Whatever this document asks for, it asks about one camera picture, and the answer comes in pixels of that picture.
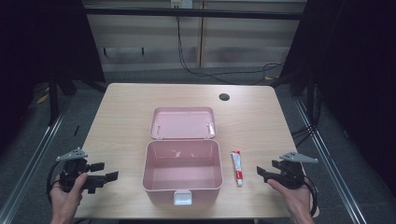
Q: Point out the black horizontal frame bar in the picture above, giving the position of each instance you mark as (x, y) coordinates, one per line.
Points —
(193, 13)

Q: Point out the pink plastic storage box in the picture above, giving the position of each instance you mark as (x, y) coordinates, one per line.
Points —
(182, 174)

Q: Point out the yellow floor tape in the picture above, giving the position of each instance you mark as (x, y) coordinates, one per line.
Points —
(42, 99)

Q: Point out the small black floor piece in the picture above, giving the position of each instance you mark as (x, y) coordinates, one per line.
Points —
(76, 130)

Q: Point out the white and red ointment tube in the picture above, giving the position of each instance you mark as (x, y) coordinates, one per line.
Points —
(237, 168)

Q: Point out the white wall socket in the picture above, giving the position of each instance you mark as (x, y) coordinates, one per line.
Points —
(181, 3)

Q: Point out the person's right hand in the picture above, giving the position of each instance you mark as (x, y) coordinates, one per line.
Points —
(297, 202)

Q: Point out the person's left hand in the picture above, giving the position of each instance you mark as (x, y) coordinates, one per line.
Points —
(65, 202)

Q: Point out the metal floor rail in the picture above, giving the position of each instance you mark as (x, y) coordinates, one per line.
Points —
(330, 161)
(28, 168)

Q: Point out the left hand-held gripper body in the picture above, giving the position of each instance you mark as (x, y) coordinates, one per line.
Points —
(72, 169)

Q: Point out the black metal stand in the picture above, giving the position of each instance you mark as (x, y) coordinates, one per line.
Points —
(53, 99)
(310, 99)

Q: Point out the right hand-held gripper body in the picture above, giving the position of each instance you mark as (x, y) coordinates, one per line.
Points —
(292, 174)

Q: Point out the black curtain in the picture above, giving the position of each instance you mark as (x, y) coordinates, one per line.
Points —
(351, 62)
(40, 40)

